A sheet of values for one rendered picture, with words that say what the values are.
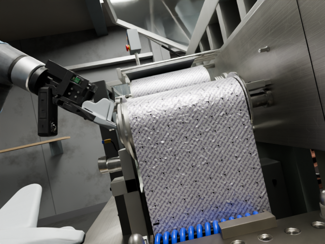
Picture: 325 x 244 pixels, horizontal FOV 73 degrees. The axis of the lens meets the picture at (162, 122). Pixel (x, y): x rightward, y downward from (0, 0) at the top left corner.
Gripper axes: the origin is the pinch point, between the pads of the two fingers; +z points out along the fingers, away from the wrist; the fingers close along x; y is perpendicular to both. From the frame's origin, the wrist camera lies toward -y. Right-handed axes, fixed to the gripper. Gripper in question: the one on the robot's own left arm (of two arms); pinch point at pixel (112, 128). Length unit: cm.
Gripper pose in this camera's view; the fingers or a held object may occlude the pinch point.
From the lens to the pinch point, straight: 52.9
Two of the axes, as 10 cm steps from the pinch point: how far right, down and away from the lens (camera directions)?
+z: 8.8, 4.7, 0.0
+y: 4.7, -8.8, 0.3
